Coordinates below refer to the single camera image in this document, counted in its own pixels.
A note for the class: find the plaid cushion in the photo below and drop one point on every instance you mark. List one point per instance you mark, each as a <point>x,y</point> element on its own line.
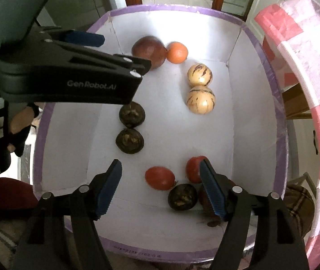
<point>299,211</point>

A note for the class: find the striped pepino melon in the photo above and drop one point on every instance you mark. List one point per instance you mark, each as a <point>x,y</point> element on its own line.
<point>200,100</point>
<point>200,75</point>

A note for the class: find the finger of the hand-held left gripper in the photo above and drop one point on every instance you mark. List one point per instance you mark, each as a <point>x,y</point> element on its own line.
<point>84,38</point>
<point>137,65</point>

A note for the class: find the dark brown round fruit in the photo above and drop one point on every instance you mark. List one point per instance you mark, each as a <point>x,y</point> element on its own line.
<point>132,116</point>
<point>182,197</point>
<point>130,141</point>

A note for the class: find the person's left forearm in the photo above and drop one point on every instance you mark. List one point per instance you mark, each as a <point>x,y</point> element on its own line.
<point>2,191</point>

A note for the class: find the red white checkered tablecloth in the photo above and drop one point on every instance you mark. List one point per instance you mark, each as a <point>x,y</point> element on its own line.
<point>317,62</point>

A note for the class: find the red tomato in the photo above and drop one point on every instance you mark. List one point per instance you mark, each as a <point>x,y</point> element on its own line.
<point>160,177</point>
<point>193,168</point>

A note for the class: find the large purple brown fruit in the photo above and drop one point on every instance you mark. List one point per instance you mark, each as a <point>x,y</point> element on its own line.
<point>150,51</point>

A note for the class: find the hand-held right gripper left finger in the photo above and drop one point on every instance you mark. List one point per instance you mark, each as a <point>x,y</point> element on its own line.
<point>109,191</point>

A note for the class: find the wooden chair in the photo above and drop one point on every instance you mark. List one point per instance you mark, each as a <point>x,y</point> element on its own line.
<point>296,104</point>

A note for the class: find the orange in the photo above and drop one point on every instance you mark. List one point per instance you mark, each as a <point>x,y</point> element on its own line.
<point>177,52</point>

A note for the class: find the white purple-edged cardboard box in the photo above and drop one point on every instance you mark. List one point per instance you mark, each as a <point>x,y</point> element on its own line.
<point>177,135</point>

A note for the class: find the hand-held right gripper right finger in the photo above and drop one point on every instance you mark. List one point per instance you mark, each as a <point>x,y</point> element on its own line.
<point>212,188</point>

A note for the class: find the person's left hand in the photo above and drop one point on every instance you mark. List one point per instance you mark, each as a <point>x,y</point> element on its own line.
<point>20,116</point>

